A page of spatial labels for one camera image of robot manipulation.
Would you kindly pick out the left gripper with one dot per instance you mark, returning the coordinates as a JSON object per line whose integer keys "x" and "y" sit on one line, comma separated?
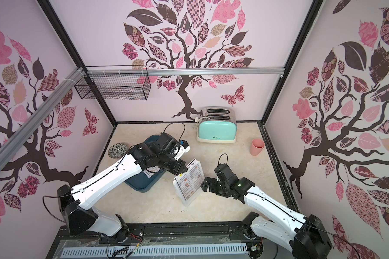
{"x": 178, "y": 170}

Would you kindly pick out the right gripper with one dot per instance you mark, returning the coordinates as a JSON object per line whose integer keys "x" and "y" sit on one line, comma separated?
{"x": 212, "y": 185}

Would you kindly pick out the clear acrylic menu holder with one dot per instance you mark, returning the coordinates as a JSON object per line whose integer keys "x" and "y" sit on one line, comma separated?
{"x": 188, "y": 183}

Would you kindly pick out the new menu sheet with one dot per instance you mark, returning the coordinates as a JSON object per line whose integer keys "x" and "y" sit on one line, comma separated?
{"x": 152, "y": 171}

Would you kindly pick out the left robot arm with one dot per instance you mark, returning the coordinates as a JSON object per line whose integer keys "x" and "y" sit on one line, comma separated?
{"x": 76, "y": 203}

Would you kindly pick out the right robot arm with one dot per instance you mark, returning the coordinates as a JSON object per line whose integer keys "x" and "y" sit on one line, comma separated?
{"x": 304, "y": 236}

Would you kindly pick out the teal plastic tray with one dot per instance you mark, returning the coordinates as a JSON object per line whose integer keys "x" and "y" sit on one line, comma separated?
{"x": 146, "y": 179}

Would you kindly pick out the mint green toaster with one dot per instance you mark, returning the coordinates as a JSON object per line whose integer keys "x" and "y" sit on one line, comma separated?
{"x": 217, "y": 125}

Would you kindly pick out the pink plastic cup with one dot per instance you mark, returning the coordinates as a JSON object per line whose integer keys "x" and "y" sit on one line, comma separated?
{"x": 256, "y": 147}

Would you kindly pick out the small patterned bowl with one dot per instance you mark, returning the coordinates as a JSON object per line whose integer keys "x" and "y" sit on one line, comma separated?
{"x": 117, "y": 150}

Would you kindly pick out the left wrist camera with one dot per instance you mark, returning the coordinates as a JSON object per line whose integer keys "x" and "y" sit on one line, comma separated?
{"x": 181, "y": 149}

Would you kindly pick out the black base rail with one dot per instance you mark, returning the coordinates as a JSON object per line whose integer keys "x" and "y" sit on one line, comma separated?
{"x": 183, "y": 233}

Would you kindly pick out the white slotted cable duct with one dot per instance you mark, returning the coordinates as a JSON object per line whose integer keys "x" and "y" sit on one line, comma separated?
{"x": 156, "y": 252}

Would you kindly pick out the black wire basket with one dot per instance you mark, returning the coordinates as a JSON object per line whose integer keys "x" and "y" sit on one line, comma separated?
{"x": 117, "y": 82}

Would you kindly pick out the aluminium rail back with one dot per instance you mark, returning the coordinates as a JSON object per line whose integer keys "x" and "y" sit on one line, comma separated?
{"x": 215, "y": 71}

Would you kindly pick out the aluminium rail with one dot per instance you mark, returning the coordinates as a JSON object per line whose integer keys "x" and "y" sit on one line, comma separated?
{"x": 215, "y": 71}
{"x": 17, "y": 140}

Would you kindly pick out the aluminium rail left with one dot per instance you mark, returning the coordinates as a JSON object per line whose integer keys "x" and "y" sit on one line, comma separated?
{"x": 17, "y": 140}

